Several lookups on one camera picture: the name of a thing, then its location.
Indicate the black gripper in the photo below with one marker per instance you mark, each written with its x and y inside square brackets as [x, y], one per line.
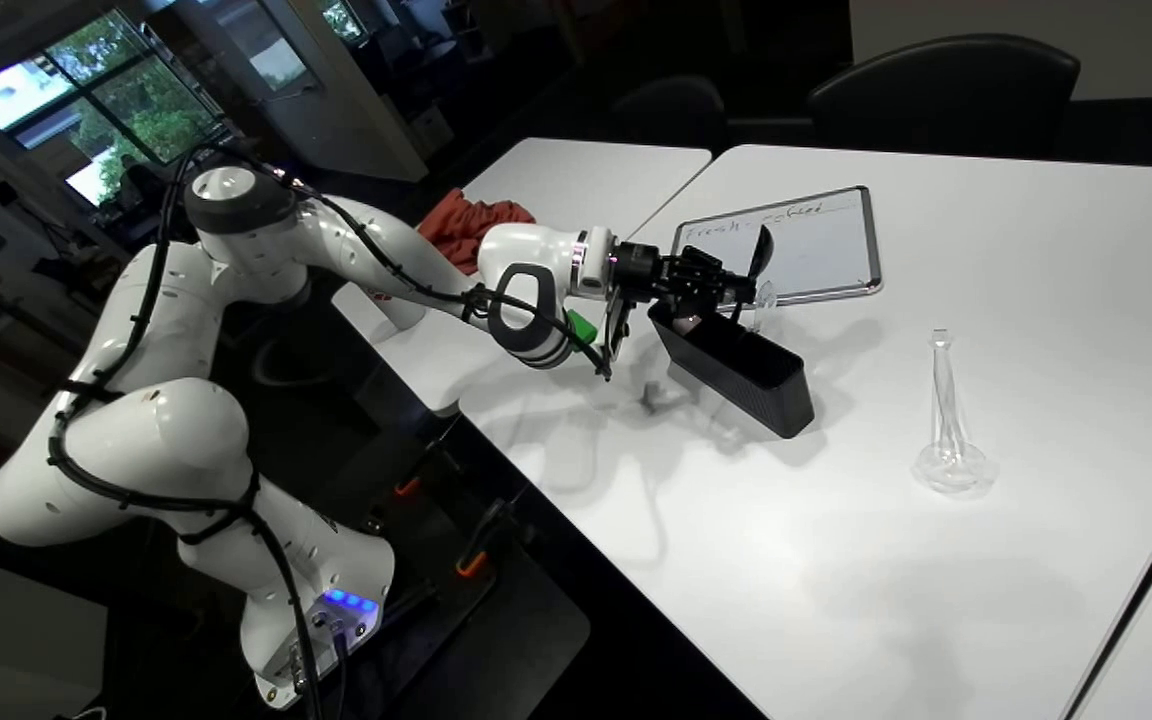
[685, 283]

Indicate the black cutlery holder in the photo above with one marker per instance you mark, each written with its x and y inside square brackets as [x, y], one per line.
[760, 377]

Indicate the black plastic spoon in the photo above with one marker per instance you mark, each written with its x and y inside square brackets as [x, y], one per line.
[759, 262]

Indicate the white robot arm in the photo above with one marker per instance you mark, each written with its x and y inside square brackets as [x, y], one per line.
[147, 432]

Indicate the green block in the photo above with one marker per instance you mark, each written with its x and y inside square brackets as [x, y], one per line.
[580, 324]

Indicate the small whiteboard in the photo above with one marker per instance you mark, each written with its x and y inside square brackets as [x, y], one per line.
[826, 244]

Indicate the black office chair left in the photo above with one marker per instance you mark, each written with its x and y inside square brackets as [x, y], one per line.
[679, 109]

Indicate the black office chair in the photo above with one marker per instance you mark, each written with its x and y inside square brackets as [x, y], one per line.
[976, 90]
[679, 109]

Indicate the red cloth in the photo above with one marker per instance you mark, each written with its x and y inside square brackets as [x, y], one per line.
[459, 226]

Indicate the orange black clamp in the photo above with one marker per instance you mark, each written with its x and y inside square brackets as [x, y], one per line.
[468, 566]

